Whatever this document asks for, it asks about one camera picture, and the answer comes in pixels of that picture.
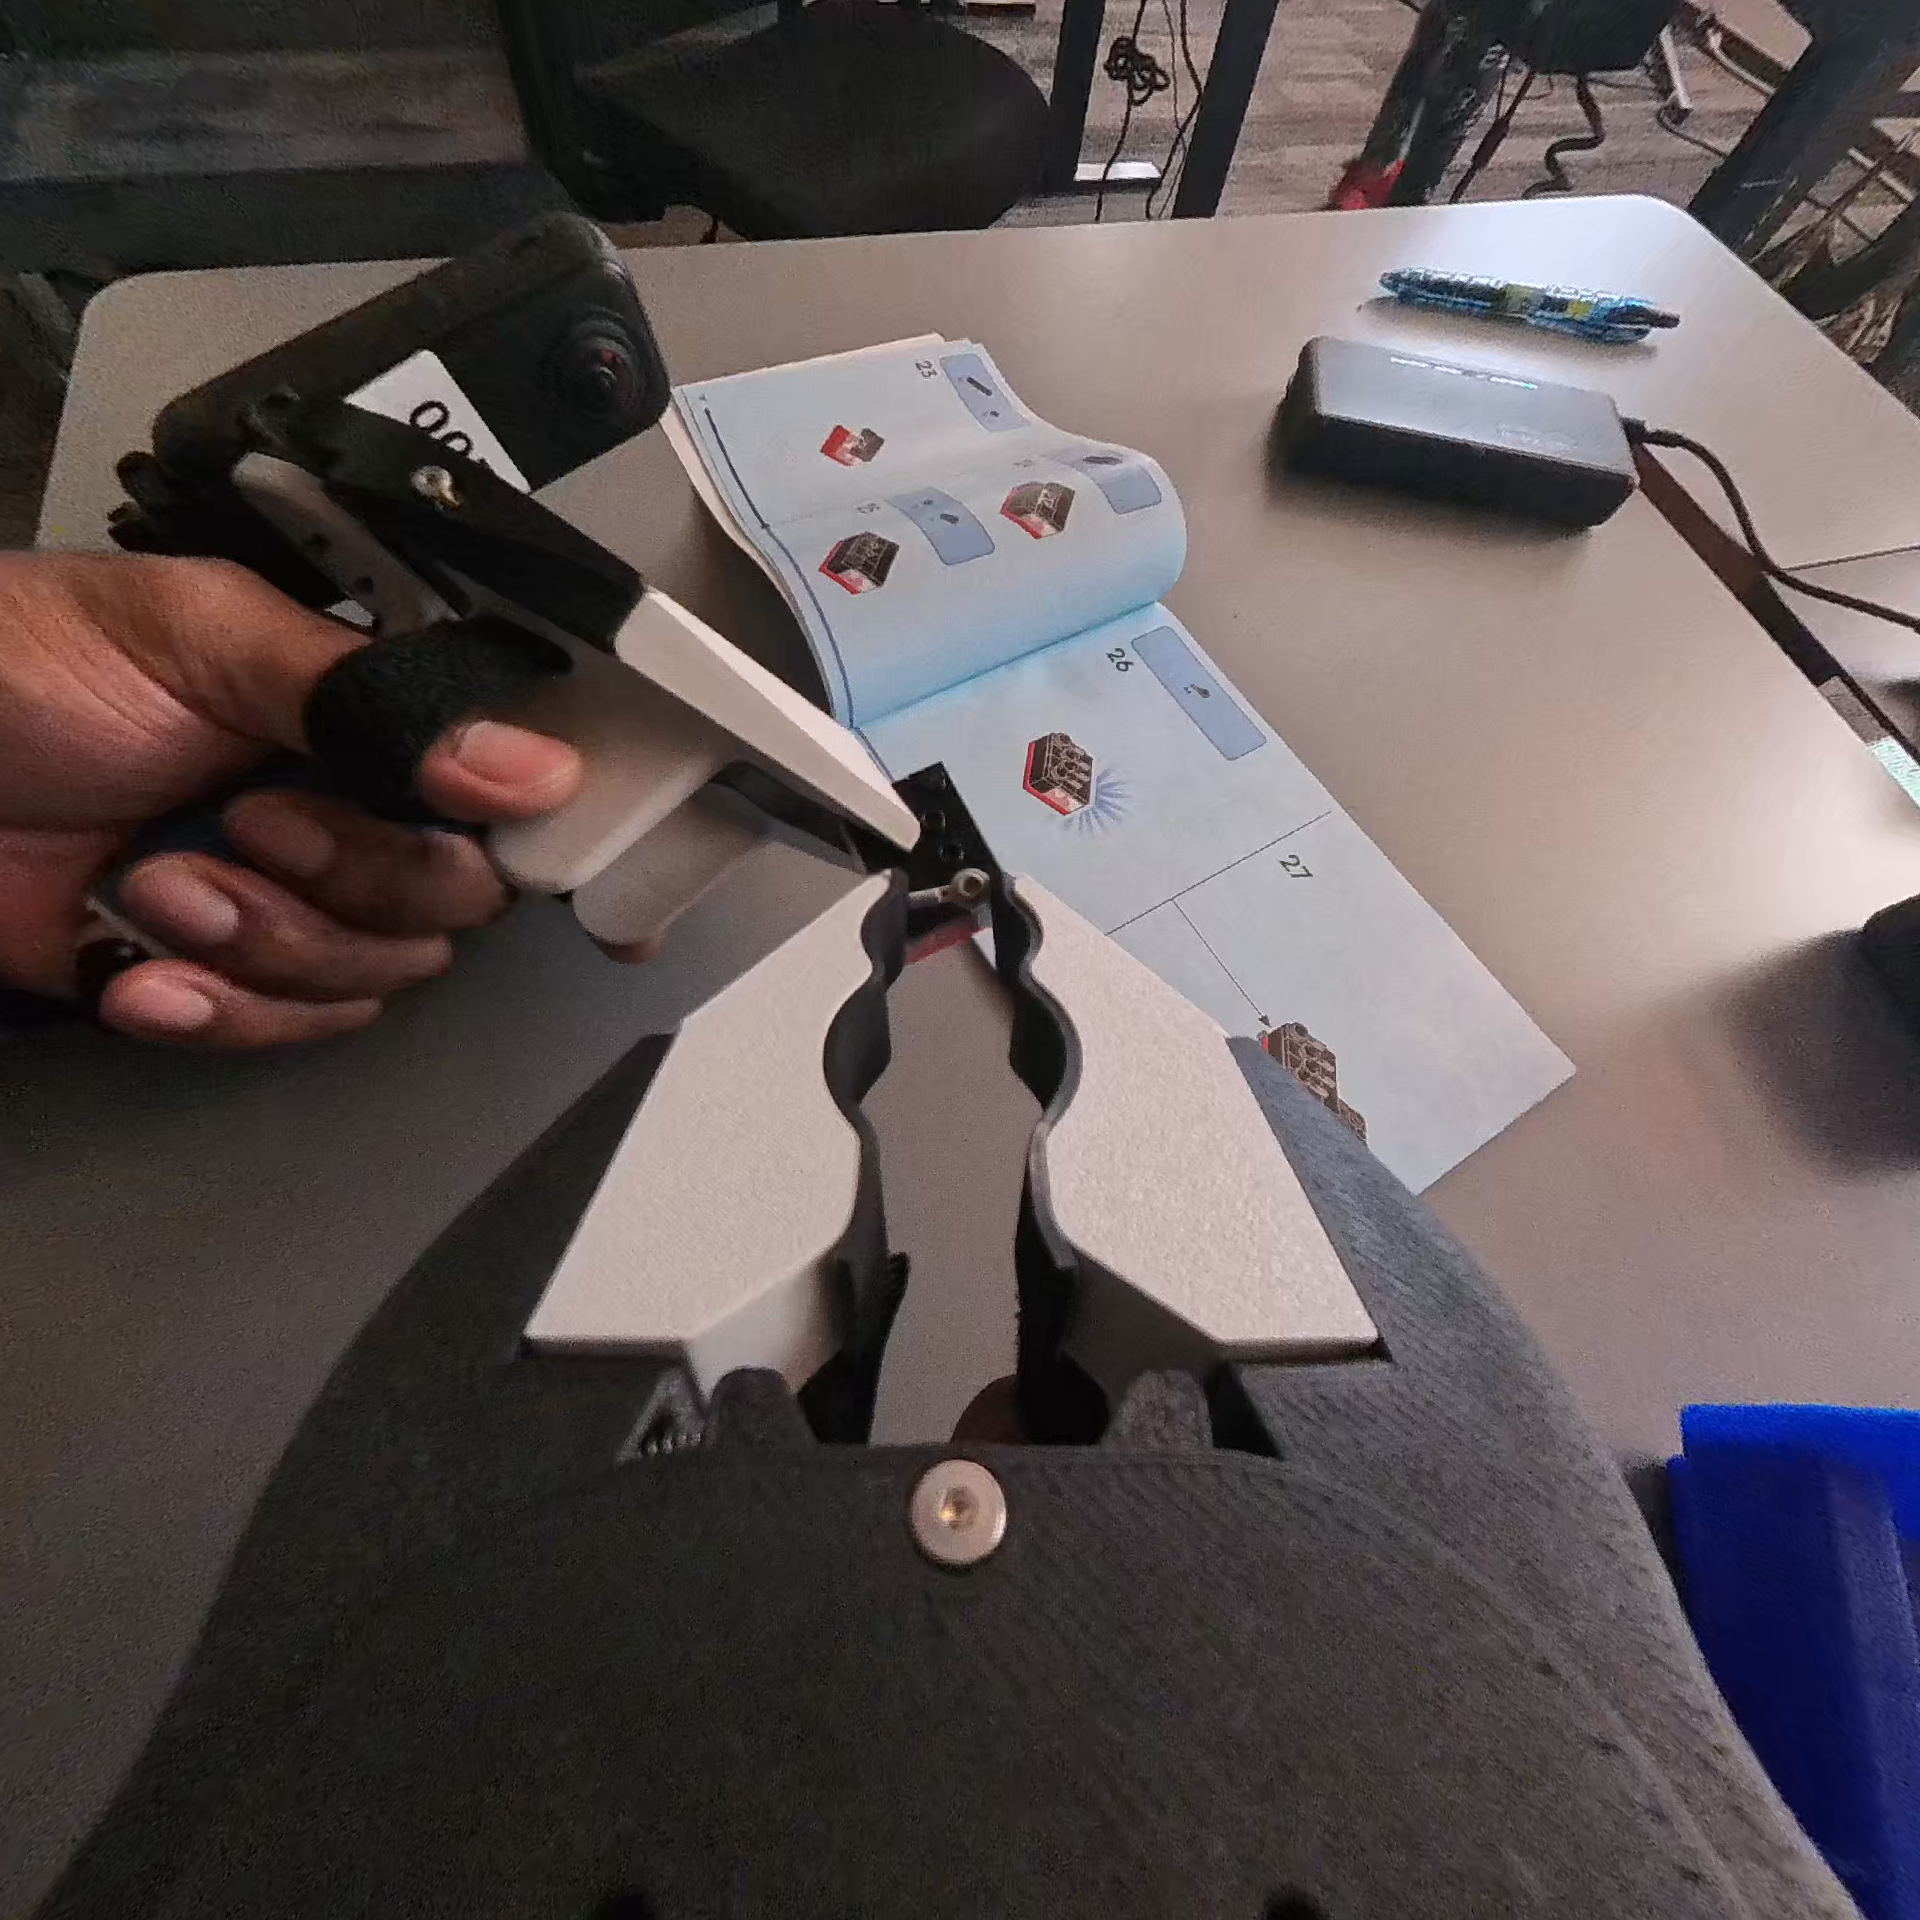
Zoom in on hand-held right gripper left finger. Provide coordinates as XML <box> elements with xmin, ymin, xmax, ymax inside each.
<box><xmin>522</xmin><ymin>872</ymin><xmax>912</xmax><ymax>1441</ymax></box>

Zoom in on brown flat cable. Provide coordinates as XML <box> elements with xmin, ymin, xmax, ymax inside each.
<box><xmin>1634</xmin><ymin>450</ymin><xmax>1920</xmax><ymax>754</ymax></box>

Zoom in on blue plastic bin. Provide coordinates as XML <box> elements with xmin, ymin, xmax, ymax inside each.
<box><xmin>1656</xmin><ymin>1404</ymin><xmax>1920</xmax><ymax>1920</ymax></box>

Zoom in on light blue instruction booklet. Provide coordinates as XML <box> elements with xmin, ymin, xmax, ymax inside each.
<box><xmin>668</xmin><ymin>341</ymin><xmax>1577</xmax><ymax>1195</ymax></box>

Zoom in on person's left hand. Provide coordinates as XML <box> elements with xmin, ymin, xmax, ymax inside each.
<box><xmin>0</xmin><ymin>547</ymin><xmax>588</xmax><ymax>1052</ymax></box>

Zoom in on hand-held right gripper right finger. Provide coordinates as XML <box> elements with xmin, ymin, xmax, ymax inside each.
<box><xmin>994</xmin><ymin>866</ymin><xmax>1386</xmax><ymax>1441</ymax></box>

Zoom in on black metal table leg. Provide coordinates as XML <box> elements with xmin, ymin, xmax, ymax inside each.
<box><xmin>1169</xmin><ymin>0</ymin><xmax>1286</xmax><ymax>219</ymax></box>

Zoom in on small black red brick assembly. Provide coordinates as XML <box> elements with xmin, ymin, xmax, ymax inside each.
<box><xmin>886</xmin><ymin>762</ymin><xmax>1007</xmax><ymax>961</ymax></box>

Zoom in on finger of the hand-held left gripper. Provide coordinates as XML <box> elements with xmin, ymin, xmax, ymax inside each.
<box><xmin>612</xmin><ymin>587</ymin><xmax>922</xmax><ymax>857</ymax></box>

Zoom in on black power cable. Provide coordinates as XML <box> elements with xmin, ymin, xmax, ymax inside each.
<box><xmin>1626</xmin><ymin>425</ymin><xmax>1920</xmax><ymax>633</ymax></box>

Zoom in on black power bank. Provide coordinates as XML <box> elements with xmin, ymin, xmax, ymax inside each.
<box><xmin>1272</xmin><ymin>337</ymin><xmax>1639</xmax><ymax>531</ymax></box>

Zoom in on black office chair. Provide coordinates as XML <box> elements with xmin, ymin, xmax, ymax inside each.
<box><xmin>495</xmin><ymin>0</ymin><xmax>1052</xmax><ymax>243</ymax></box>

